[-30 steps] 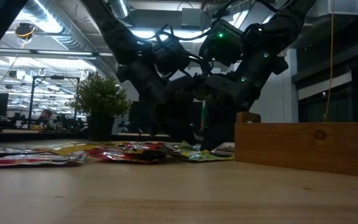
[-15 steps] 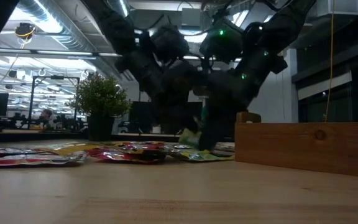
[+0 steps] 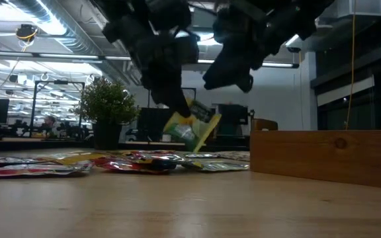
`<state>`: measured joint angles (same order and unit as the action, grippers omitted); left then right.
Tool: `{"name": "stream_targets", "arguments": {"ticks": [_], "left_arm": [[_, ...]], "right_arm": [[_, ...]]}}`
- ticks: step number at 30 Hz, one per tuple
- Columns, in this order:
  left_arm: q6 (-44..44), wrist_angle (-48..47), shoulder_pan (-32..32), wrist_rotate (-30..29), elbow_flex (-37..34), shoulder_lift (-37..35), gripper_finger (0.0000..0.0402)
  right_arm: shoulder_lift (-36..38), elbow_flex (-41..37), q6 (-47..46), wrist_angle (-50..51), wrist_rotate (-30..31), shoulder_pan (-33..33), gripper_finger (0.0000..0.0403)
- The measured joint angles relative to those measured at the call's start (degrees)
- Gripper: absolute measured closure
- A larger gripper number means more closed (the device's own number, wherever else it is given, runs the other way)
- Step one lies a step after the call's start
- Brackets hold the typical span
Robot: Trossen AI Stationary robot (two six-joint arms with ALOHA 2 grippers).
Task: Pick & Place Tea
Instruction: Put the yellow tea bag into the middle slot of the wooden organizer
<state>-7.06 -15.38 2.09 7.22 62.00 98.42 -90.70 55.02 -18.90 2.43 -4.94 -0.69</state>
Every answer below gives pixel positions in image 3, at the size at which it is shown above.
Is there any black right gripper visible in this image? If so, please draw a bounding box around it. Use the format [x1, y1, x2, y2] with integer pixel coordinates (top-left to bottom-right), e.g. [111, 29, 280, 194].
[202, 6, 271, 93]

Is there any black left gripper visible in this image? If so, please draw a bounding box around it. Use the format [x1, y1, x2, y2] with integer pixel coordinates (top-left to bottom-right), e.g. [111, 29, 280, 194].
[134, 32, 192, 118]

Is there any green tea bag sachet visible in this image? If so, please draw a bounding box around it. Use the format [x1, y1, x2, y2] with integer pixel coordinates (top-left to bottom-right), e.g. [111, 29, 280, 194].
[124, 152, 187, 165]
[184, 153, 218, 159]
[163, 97, 223, 153]
[180, 160, 250, 173]

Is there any red tea bag sachet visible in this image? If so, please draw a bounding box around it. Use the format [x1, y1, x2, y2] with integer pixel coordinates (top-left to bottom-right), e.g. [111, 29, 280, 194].
[93, 158, 178, 175]
[0, 157, 42, 166]
[0, 161, 94, 177]

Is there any wooden compartment tray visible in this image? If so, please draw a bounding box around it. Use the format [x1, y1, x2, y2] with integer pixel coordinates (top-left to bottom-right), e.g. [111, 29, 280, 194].
[249, 118, 381, 191]

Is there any black partition screen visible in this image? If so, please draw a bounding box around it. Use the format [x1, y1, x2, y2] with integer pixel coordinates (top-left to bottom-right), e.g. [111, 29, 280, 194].
[136, 107, 170, 143]

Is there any small green potted plant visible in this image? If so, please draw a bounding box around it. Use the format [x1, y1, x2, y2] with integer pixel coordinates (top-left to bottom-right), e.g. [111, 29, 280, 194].
[69, 76, 142, 150]

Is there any person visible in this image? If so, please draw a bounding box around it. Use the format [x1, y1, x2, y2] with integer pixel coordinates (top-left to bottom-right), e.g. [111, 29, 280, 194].
[41, 114, 59, 138]

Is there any black frame rig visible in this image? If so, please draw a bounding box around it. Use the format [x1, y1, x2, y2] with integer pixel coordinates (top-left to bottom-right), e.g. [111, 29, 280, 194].
[181, 86, 198, 110]
[30, 80, 86, 138]

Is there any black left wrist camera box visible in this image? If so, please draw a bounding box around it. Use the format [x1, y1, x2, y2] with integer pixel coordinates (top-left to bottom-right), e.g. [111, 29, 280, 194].
[177, 31, 200, 64]

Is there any yellow hanging cord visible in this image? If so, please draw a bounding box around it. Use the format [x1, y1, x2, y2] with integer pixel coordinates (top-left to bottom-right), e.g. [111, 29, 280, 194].
[345, 0, 357, 132]

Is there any black ceiling cable reel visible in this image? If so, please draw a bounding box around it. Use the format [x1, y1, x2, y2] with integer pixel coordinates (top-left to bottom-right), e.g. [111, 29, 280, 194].
[15, 23, 39, 42]

